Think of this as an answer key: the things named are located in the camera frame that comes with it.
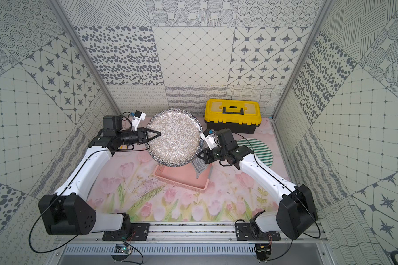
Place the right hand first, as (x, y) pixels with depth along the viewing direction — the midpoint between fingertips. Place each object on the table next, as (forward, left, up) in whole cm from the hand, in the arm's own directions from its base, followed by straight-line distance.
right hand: (199, 157), depth 78 cm
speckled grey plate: (+4, +9, +7) cm, 12 cm away
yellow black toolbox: (+31, -23, -2) cm, 38 cm away
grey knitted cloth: (-4, 0, -2) cm, 4 cm away
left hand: (+6, +19, +11) cm, 23 cm away
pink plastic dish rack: (-1, +9, -18) cm, 20 cm away
